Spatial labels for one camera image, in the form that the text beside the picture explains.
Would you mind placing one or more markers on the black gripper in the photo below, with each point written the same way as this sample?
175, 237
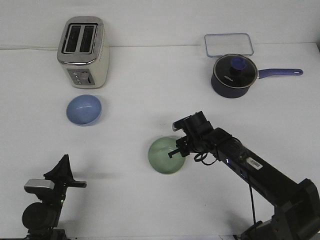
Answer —
186, 145
61, 171

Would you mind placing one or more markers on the green bowl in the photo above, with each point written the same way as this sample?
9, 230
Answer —
158, 156

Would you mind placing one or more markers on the blue bowl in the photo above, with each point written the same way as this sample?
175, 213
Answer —
84, 110

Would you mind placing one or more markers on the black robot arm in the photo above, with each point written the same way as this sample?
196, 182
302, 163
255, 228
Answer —
42, 218
296, 205

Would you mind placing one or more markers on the dark blue saucepan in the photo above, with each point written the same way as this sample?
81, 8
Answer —
233, 93

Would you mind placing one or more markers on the glass pot lid blue knob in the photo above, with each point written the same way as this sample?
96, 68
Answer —
235, 71

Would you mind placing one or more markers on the clear plastic container lid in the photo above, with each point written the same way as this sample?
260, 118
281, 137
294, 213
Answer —
217, 45

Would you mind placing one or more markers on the silver two-slot toaster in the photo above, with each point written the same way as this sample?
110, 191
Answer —
83, 52

